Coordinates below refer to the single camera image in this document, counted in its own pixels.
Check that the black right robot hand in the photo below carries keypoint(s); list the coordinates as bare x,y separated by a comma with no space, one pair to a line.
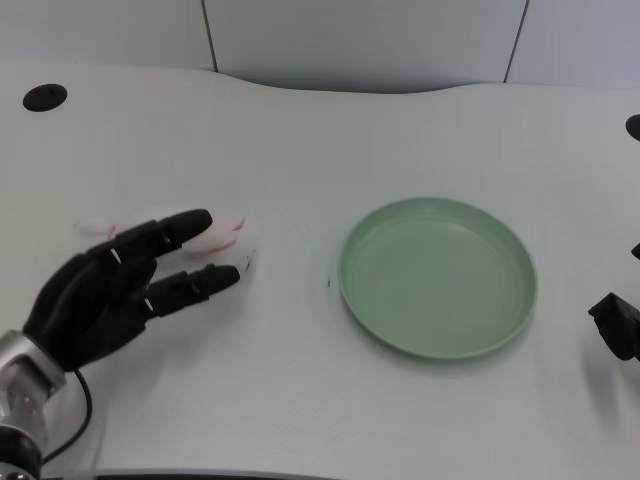
617,325

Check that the green round plate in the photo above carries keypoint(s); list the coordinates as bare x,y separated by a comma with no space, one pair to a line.
437,278

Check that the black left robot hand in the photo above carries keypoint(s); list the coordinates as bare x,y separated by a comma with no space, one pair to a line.
100,295

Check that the white rabbit doll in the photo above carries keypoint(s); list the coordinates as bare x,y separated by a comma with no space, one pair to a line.
215,235

